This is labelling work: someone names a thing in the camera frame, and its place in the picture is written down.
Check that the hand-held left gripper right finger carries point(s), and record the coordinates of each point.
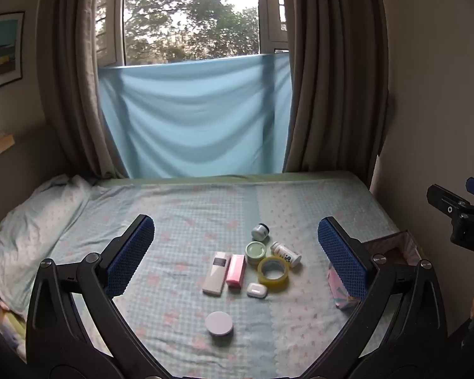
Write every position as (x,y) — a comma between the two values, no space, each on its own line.
(341,260)

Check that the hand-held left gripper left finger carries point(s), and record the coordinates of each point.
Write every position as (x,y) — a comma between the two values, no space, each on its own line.
(130,252)

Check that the white pill bottle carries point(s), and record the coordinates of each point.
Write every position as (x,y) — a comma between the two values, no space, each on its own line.
(286,254)

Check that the patterned cardboard box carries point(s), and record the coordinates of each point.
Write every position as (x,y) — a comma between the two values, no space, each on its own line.
(399,252)

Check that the clear tape roll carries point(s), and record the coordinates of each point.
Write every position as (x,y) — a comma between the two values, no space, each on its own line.
(273,282)

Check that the pale green round tin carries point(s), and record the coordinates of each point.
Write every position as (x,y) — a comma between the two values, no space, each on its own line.
(256,250)

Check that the white remote control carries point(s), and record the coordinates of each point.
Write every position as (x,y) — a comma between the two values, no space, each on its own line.
(216,274)

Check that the white earbud case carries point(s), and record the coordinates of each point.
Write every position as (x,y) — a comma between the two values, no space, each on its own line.
(256,289)

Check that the small pink box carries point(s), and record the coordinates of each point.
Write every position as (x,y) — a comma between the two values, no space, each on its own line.
(236,270)

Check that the lavender round compact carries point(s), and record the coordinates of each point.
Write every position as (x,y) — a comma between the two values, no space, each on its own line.
(219,323)

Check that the checkered floral bedsheet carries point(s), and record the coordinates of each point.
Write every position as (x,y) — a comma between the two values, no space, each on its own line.
(181,221)

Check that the small white jar dark lid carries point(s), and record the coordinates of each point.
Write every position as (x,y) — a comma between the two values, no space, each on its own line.
(260,233)

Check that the light blue pillow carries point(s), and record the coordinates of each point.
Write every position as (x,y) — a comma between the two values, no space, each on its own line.
(35,237)

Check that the pale green mattress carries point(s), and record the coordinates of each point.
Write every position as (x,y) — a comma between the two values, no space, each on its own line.
(221,179)

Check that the light blue hanging cloth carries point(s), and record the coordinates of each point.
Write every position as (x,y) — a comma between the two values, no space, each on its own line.
(193,118)

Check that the brown curtain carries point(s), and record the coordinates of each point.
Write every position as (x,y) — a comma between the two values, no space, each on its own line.
(71,87)
(339,87)

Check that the framed wall poster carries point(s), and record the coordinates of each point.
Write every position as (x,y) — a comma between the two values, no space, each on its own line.
(2,51)

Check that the white window frame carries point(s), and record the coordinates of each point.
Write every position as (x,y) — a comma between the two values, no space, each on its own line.
(274,8)

